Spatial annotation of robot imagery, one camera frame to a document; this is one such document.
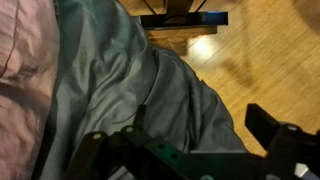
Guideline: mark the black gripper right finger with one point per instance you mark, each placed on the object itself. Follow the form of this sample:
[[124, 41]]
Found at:
[[290, 150]]

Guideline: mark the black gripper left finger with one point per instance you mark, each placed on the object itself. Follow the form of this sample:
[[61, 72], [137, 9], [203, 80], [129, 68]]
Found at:
[[100, 156]]

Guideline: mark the grey blanket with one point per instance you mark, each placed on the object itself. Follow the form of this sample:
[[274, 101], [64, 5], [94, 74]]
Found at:
[[126, 76]]

